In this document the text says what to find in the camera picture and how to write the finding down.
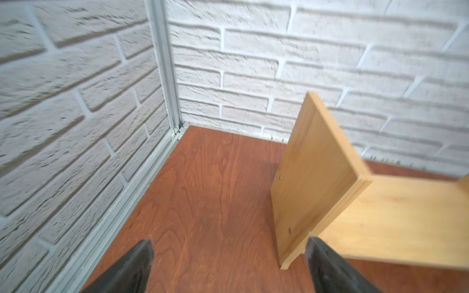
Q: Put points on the wooden shelf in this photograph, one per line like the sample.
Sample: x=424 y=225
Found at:
x=323 y=188

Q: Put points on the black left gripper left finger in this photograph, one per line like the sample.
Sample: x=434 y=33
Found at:
x=130 y=274

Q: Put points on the left floor aluminium rail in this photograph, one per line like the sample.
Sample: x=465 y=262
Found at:
x=89 y=253

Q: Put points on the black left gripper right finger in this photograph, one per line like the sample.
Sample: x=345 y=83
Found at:
x=331 y=273

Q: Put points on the left aluminium corner post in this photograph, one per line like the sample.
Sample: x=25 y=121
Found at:
x=159 y=25

